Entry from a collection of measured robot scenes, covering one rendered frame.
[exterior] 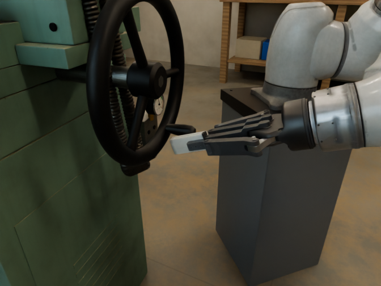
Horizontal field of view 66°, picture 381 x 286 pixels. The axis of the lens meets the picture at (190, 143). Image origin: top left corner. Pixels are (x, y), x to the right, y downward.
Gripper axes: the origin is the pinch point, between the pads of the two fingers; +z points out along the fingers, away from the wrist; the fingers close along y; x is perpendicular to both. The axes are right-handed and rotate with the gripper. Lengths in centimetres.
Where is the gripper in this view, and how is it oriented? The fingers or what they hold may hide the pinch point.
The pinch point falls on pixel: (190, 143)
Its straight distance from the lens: 52.1
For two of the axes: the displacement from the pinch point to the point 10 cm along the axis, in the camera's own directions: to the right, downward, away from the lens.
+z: -8.8, 1.5, 4.5
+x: 3.2, 8.8, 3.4
